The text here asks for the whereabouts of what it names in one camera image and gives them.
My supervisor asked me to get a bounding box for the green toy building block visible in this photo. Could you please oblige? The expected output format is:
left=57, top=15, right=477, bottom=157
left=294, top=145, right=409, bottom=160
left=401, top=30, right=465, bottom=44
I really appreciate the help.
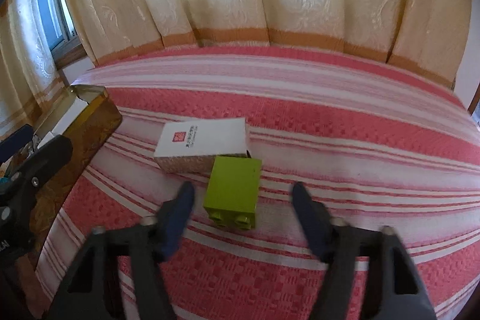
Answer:
left=203, top=156, right=262, bottom=231

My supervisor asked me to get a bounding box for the window with metal frame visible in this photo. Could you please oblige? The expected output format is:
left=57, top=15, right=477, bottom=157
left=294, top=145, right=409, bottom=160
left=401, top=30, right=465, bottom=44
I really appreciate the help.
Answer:
left=37, top=0, right=86, bottom=70

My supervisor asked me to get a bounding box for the white small carton box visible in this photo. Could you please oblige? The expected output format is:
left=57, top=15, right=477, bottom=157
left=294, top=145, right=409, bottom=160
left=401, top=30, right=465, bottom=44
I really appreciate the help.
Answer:
left=154, top=118, right=249, bottom=173

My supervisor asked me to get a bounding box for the red striped table cloth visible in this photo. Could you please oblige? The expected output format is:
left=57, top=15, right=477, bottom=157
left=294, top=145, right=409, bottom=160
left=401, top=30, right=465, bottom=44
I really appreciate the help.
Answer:
left=36, top=48, right=479, bottom=319

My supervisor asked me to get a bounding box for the gold metal tin tray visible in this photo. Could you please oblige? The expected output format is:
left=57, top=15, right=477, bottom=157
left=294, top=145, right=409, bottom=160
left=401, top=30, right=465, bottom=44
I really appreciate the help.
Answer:
left=28, top=85, right=122, bottom=266

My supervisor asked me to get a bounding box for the cream patterned curtain left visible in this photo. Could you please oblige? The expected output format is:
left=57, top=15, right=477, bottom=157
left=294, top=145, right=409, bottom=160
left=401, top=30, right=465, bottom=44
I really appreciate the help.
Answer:
left=0, top=0, right=64, bottom=138

